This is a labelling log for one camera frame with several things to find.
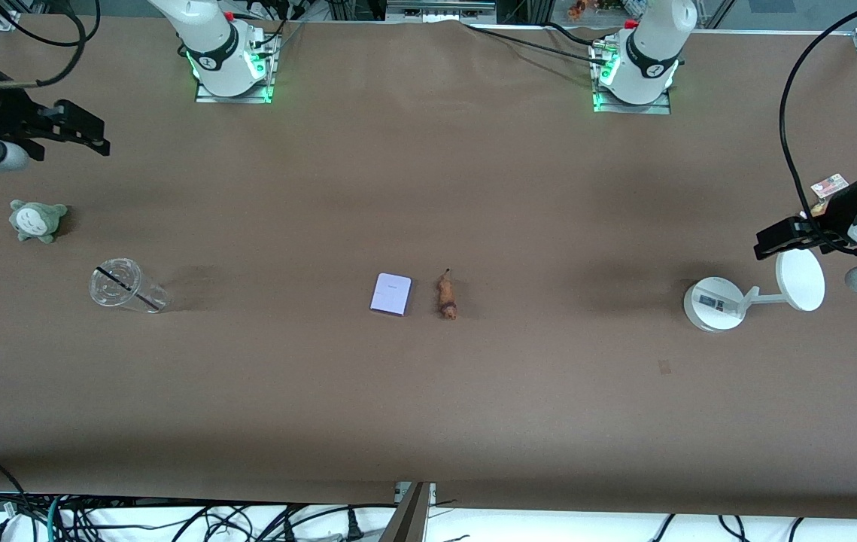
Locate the white phone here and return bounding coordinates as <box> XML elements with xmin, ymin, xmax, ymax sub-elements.
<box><xmin>369</xmin><ymin>273</ymin><xmax>413</xmax><ymax>317</ymax></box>

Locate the aluminium frame post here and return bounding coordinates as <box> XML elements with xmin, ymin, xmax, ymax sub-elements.
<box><xmin>377</xmin><ymin>481</ymin><xmax>438</xmax><ymax>542</ymax></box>

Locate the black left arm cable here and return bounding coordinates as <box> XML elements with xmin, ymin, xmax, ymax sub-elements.
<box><xmin>778</xmin><ymin>0</ymin><xmax>857</xmax><ymax>255</ymax></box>

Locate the black base power cable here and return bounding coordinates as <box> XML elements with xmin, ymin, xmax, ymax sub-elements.
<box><xmin>462</xmin><ymin>23</ymin><xmax>611</xmax><ymax>67</ymax></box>

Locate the grey totoro plush toy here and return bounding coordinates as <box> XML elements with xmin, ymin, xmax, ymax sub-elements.
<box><xmin>9</xmin><ymin>199</ymin><xmax>68</xmax><ymax>244</ymax></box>

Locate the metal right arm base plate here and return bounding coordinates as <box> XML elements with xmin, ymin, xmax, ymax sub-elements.
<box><xmin>194</xmin><ymin>30</ymin><xmax>280</xmax><ymax>105</ymax></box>

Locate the clear plastic cup with straw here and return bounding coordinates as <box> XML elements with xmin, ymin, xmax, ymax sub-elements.
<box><xmin>89</xmin><ymin>257</ymin><xmax>172</xmax><ymax>315</ymax></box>

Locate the printed keychain tag card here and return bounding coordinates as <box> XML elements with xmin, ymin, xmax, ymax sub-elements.
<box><xmin>810</xmin><ymin>173</ymin><xmax>849</xmax><ymax>199</ymax></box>

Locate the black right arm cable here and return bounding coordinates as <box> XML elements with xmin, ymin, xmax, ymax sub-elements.
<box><xmin>0</xmin><ymin>0</ymin><xmax>102</xmax><ymax>90</ymax></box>

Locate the brown lion figurine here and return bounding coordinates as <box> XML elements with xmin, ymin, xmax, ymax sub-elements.
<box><xmin>436</xmin><ymin>268</ymin><xmax>459</xmax><ymax>321</ymax></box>

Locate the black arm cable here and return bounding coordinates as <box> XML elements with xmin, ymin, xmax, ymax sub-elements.
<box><xmin>0</xmin><ymin>0</ymin><xmax>102</xmax><ymax>90</ymax></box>
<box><xmin>778</xmin><ymin>0</ymin><xmax>857</xmax><ymax>255</ymax></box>

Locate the white round desk lamp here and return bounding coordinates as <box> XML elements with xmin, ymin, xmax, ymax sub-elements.
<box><xmin>682</xmin><ymin>248</ymin><xmax>827</xmax><ymax>333</ymax></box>

